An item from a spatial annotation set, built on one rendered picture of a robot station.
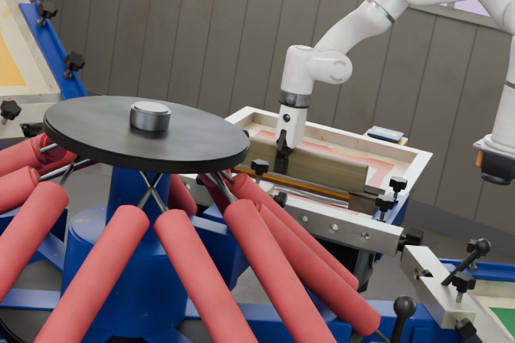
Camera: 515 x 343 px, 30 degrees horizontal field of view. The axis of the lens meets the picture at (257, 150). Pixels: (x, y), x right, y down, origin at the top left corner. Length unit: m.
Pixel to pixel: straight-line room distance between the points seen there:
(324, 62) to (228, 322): 1.08
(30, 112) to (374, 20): 0.80
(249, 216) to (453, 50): 3.69
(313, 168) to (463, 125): 2.80
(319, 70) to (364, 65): 2.96
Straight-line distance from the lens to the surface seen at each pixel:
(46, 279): 1.63
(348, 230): 2.02
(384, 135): 3.00
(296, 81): 2.22
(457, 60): 4.99
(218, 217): 1.91
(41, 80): 2.22
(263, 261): 1.35
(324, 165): 2.27
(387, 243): 2.01
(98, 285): 1.24
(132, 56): 5.96
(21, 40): 2.29
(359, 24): 2.29
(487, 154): 2.47
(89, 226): 1.50
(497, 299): 2.05
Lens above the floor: 1.74
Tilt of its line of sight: 17 degrees down
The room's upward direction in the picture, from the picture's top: 10 degrees clockwise
